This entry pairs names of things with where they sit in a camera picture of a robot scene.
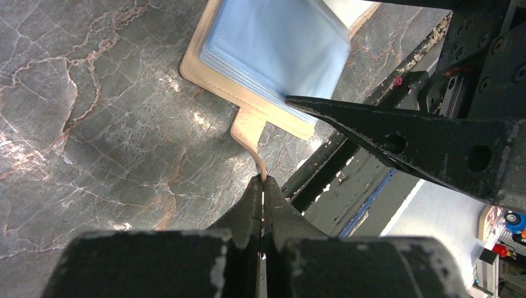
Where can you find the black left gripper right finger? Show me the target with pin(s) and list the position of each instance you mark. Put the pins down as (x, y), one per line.
(303, 261)

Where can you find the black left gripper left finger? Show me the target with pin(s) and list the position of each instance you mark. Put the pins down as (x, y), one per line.
(219, 261)

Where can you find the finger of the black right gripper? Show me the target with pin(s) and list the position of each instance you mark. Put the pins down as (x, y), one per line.
(483, 159)

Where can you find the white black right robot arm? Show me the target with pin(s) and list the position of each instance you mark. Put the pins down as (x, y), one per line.
(480, 74)

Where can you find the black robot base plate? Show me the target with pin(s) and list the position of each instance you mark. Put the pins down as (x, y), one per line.
(391, 53)

